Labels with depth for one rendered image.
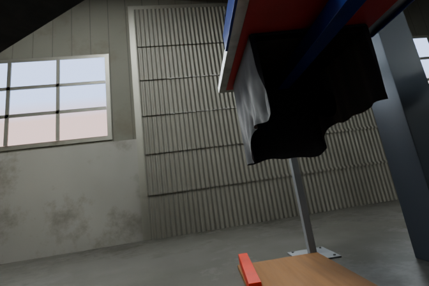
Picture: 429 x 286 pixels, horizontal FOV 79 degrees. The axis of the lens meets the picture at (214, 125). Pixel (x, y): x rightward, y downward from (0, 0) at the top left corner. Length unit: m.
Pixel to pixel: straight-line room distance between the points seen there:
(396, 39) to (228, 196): 2.17
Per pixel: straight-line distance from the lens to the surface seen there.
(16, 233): 3.45
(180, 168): 2.98
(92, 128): 3.25
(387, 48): 1.56
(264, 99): 0.93
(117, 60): 3.51
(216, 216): 3.01
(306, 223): 1.66
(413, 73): 1.59
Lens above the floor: 0.44
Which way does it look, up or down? 13 degrees up
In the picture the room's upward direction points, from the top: 8 degrees counter-clockwise
